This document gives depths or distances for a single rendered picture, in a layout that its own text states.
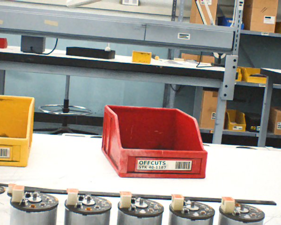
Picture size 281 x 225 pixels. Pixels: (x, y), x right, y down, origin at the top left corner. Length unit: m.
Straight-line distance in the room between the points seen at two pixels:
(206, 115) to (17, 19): 2.30
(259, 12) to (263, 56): 0.61
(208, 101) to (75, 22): 2.10
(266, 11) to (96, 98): 1.73
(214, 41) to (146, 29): 0.36
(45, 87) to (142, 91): 0.91
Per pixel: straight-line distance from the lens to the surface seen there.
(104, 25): 2.51
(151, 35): 2.53
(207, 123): 4.39
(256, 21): 4.44
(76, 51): 2.71
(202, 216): 0.26
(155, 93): 4.70
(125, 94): 4.68
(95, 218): 0.26
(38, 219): 0.26
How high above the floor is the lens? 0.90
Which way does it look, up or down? 9 degrees down
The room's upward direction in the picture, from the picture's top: 5 degrees clockwise
